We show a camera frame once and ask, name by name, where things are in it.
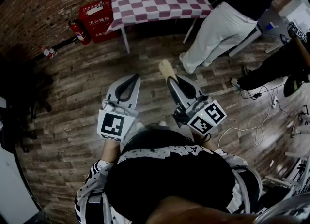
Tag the person's left forearm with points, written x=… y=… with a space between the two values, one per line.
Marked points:
x=110 y=150

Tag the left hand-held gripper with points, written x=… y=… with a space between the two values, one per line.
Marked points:
x=111 y=123

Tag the pink white checkered tablecloth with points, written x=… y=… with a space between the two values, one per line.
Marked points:
x=157 y=5

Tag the person's white shoe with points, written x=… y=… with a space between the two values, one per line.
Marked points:
x=140 y=125
x=162 y=123

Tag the grey white desk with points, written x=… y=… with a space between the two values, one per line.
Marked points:
x=244 y=45

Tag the white table leg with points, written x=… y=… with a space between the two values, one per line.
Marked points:
x=190 y=30
x=125 y=40

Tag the white power strip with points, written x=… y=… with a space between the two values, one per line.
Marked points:
x=274 y=102

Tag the person's right forearm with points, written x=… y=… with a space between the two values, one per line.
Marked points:
x=210 y=144

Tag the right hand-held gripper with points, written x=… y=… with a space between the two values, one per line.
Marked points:
x=206 y=116

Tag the red fire extinguisher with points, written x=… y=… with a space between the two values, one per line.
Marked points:
x=78 y=32

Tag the person's black star-print shirt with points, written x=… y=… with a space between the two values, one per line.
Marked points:
x=169 y=174

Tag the red fire extinguisher box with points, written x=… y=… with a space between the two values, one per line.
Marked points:
x=99 y=24

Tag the black wrist band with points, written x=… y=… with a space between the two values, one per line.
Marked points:
x=206 y=138

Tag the white phone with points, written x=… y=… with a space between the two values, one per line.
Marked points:
x=95 y=10

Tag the black floor pipe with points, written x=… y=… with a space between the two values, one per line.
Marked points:
x=60 y=45

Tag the blue cup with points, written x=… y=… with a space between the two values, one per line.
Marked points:
x=270 y=26

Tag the black wheeled chair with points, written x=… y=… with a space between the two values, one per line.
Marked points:
x=19 y=102

